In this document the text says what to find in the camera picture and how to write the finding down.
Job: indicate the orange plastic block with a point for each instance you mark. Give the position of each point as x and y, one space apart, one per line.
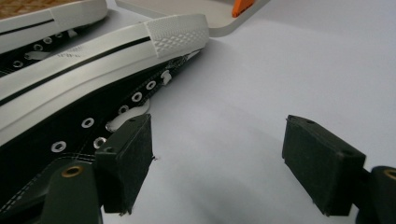
241 7

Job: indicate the white flat tray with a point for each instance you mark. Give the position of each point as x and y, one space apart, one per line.
214 15

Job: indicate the white table sheet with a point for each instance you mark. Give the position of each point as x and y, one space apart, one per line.
249 93

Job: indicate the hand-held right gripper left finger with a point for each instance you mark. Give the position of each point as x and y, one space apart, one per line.
124 161

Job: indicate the black canvas sneaker white sole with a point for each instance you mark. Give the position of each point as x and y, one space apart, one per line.
77 84
37 18

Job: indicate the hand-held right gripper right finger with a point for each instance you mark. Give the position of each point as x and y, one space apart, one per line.
320 161

